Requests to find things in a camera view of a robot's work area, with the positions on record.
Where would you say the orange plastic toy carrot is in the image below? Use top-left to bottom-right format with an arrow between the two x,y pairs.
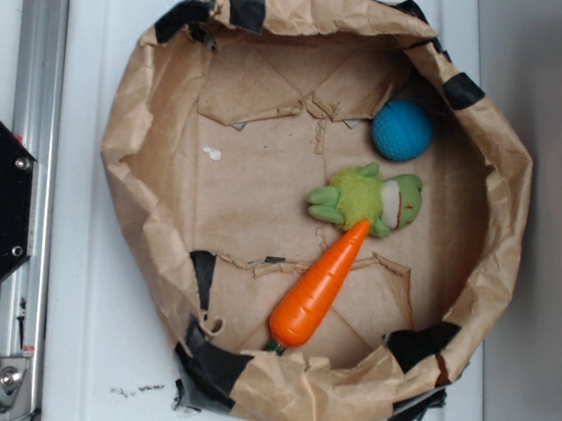
264,219 -> 371,355

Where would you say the brown paper bag bin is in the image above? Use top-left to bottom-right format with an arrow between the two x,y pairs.
101,0 -> 533,421

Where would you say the green plush frog toy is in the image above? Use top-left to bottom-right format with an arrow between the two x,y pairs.
306,162 -> 424,238

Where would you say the blue dimpled ball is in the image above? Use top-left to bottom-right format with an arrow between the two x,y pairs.
371,100 -> 434,162

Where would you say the aluminium extrusion rail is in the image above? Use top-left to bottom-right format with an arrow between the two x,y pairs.
0,0 -> 70,421

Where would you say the metal corner bracket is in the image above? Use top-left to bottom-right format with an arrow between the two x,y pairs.
0,357 -> 31,421

